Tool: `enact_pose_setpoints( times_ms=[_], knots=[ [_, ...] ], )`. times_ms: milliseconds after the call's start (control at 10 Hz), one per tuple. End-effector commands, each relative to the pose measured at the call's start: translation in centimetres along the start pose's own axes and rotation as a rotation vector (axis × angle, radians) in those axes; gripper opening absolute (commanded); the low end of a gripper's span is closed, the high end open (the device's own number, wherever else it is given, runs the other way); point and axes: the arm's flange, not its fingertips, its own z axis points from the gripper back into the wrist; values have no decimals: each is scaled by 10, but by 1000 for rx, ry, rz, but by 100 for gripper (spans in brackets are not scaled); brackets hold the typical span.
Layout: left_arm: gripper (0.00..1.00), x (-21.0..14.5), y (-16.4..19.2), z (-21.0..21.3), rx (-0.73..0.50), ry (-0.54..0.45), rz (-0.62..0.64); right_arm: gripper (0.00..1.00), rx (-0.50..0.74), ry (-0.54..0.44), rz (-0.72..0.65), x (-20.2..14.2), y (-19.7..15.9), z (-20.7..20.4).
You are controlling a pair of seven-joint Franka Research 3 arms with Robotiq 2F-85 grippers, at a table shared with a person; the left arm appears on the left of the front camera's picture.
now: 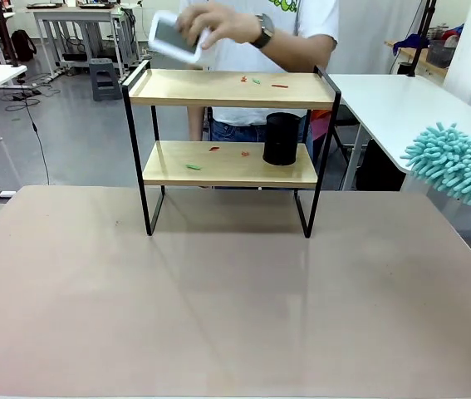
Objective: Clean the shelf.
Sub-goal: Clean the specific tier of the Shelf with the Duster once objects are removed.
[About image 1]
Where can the person's left hand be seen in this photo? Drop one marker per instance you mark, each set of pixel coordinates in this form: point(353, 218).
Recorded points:
point(227, 23)

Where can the white digital clock device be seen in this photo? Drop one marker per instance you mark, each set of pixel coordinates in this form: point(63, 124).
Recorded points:
point(165, 31)

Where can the black mesh pen cup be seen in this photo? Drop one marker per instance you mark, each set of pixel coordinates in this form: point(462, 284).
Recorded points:
point(281, 141)

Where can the teal chenille duster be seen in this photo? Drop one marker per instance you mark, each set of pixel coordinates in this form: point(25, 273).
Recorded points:
point(451, 166)

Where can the person's left forearm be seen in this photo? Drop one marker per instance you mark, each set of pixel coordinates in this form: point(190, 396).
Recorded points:
point(301, 52)

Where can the person's right forearm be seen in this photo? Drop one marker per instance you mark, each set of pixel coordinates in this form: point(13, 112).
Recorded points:
point(195, 124)

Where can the black wrist watch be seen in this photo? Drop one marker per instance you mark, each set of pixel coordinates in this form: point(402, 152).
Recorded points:
point(265, 31)

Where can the white t-shirt torso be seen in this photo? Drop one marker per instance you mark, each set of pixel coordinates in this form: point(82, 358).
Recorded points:
point(305, 16)

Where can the blue jeans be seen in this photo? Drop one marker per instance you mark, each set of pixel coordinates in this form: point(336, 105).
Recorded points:
point(235, 131)

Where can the gray plastic step stool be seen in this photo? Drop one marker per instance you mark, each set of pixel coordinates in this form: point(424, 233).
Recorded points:
point(106, 83)

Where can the orange and pink cloth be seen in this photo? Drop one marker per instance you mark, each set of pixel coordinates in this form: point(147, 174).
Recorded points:
point(322, 120)

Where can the gray metal-leg workbench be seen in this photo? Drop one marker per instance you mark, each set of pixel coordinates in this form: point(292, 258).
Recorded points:
point(73, 12)

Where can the wooden background table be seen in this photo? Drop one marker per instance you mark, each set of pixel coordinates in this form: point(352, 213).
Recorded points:
point(401, 52)

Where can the blue cloth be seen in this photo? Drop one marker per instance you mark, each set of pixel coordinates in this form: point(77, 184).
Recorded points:
point(411, 41)

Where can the large white side table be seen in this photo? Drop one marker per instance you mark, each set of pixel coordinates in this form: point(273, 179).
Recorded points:
point(405, 108)

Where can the black backpack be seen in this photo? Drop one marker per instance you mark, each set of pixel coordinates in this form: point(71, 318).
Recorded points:
point(23, 45)

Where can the black box under table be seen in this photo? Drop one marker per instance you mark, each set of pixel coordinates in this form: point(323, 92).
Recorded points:
point(380, 166)

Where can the gray storage basket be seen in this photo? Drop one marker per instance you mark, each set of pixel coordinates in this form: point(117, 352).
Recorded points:
point(440, 47)

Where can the black clamp pole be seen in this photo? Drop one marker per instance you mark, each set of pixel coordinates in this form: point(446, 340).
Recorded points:
point(7, 37)

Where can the black frame wooden two-tier shelf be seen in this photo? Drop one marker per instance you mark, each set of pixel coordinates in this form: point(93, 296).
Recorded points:
point(235, 95)

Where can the black camera stand pole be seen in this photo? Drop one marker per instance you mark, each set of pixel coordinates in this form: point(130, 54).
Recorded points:
point(422, 33)

